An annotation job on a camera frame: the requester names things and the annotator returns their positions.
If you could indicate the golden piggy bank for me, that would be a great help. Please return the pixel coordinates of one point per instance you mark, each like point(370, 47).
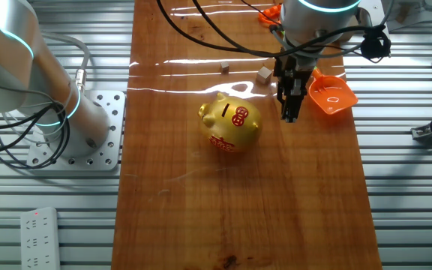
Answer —
point(231, 123)

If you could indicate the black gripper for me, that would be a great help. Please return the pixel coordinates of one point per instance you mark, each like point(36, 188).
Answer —
point(293, 73)

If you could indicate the orange green toy shovel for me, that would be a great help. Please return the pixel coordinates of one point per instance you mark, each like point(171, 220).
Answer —
point(332, 95)

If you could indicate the white power strip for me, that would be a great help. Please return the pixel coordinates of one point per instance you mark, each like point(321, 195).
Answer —
point(39, 240)

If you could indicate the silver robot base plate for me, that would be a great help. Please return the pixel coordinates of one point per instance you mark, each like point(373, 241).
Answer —
point(111, 150)

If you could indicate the white paper sheets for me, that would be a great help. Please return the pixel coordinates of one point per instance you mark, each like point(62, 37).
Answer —
point(414, 15)

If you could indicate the tiny wooden cube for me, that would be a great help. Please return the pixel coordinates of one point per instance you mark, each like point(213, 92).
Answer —
point(224, 67)

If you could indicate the brown wooden board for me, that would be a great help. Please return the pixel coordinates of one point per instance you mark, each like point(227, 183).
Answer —
point(238, 206)

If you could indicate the small wooden cube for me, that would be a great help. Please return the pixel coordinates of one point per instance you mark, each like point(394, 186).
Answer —
point(264, 75)

